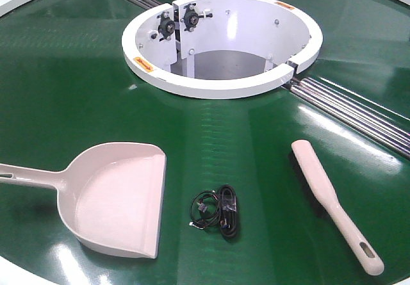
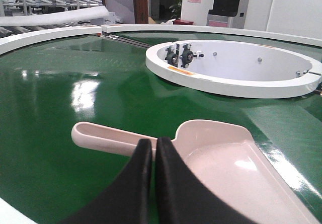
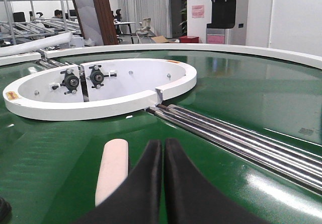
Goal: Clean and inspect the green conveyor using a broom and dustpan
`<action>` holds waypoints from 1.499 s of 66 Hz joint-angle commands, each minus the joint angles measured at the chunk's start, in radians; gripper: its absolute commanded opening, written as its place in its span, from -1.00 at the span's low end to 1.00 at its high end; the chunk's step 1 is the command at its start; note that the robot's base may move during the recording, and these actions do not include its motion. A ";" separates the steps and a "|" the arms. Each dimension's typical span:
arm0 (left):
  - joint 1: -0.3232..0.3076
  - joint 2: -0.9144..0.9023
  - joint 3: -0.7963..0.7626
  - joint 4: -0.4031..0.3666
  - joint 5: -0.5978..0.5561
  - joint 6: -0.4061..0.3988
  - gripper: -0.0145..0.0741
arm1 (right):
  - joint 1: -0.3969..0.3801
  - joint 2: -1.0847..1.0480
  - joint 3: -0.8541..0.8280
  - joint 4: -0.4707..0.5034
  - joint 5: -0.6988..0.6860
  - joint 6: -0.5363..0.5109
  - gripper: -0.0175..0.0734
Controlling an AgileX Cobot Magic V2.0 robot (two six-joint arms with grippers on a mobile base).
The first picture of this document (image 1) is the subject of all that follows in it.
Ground black cable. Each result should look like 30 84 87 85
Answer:
215 184 240 240

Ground thin black sensor wire bundle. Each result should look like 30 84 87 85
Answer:
188 191 222 231

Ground beige plastic dustpan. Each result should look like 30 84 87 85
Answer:
1 142 167 259

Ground beige hand brush black bristles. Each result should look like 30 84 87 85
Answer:
291 140 384 276

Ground left black bearing block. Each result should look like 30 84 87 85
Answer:
158 12 176 41

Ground black bearing block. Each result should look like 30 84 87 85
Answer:
183 3 213 32
158 12 176 41

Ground right black bearing block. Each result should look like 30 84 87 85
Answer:
183 3 213 32

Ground right steel roller bars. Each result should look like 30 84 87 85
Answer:
283 77 409 159

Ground white inner conveyor ring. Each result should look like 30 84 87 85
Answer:
121 0 324 100

